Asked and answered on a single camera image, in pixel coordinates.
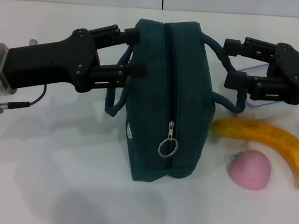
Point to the pink peach toy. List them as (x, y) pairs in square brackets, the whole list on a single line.
[(250, 170)]

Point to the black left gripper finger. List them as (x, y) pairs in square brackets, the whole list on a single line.
[(113, 36), (116, 75)]

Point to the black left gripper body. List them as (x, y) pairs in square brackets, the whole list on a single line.
[(47, 61)]

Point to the clear blue-rimmed plastic container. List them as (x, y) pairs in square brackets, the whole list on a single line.
[(270, 110)]

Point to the dark teal fabric lunch bag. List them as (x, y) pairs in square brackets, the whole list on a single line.
[(186, 99)]

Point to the yellow banana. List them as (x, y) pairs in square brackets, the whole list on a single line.
[(271, 137)]

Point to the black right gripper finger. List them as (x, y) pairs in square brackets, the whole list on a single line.
[(251, 48), (264, 89)]

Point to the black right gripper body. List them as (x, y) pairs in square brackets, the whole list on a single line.
[(298, 73)]

